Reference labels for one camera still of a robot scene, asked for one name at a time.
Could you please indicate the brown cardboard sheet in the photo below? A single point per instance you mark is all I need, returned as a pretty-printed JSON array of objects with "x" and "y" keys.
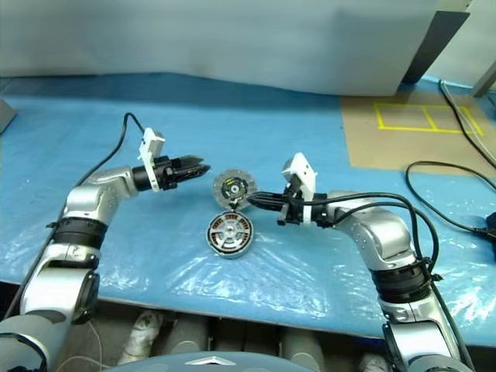
[{"x": 387, "y": 151}]

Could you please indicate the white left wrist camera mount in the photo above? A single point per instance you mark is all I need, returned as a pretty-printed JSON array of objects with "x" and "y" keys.
[{"x": 150, "y": 155}]

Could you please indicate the grey flat object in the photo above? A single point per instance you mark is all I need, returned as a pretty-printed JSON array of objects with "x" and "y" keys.
[{"x": 5, "y": 116}]

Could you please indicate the grey robot torso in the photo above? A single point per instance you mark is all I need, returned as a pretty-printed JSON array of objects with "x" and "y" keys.
[{"x": 209, "y": 362}]

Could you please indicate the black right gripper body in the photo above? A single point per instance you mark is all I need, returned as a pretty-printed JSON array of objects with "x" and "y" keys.
[{"x": 292, "y": 211}]

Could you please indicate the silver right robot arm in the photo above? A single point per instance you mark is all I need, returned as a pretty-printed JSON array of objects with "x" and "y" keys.
[{"x": 387, "y": 228}]

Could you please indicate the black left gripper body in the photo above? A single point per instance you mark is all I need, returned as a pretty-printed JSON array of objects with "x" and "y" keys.
[{"x": 170, "y": 172}]

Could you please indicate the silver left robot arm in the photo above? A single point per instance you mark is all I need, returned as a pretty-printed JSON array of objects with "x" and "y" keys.
[{"x": 85, "y": 197}]

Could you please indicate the silver metal profile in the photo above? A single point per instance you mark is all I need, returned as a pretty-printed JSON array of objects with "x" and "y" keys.
[{"x": 485, "y": 79}]

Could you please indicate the grey rounded cylinder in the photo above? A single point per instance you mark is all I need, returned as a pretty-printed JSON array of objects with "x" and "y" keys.
[
  {"x": 304, "y": 346},
  {"x": 185, "y": 335}
]

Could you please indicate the blue plastic table cover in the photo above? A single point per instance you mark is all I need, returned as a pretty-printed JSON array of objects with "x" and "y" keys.
[{"x": 193, "y": 128}]

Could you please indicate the silver motor lid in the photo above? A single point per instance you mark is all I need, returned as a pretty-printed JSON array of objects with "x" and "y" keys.
[{"x": 234, "y": 188}]

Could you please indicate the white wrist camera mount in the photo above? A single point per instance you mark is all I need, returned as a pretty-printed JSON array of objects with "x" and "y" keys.
[
  {"x": 150, "y": 155},
  {"x": 304, "y": 170}
]

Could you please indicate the white backdrop sheet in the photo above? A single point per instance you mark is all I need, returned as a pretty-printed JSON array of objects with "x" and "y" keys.
[{"x": 193, "y": 38}]

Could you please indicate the black power plug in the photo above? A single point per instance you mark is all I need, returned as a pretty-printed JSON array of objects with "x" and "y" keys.
[{"x": 489, "y": 226}]

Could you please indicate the motor housing with copper coils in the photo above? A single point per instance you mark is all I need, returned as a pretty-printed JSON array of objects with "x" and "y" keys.
[{"x": 228, "y": 253}]

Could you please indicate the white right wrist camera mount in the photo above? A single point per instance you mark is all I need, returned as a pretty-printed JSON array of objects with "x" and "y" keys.
[{"x": 304, "y": 170}]

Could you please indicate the white shoe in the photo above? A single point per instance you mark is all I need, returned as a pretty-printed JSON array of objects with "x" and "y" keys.
[
  {"x": 141, "y": 335},
  {"x": 372, "y": 364}
]

